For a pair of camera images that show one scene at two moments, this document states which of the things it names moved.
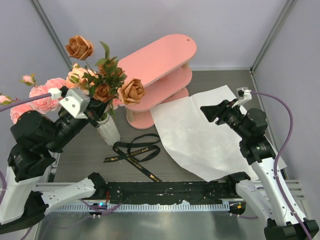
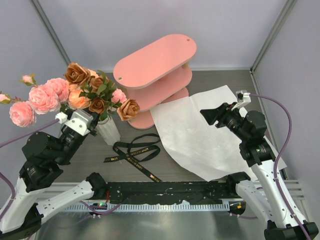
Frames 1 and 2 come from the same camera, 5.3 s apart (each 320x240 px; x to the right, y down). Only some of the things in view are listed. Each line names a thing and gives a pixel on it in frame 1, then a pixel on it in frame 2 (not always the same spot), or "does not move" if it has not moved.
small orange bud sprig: x=107 y=78 to x=100 y=90
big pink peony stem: x=47 y=105 does not move
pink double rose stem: x=116 y=101 does not move
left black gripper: x=96 y=111 to x=93 y=128
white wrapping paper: x=208 y=150 does not move
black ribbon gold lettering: x=142 y=147 does not move
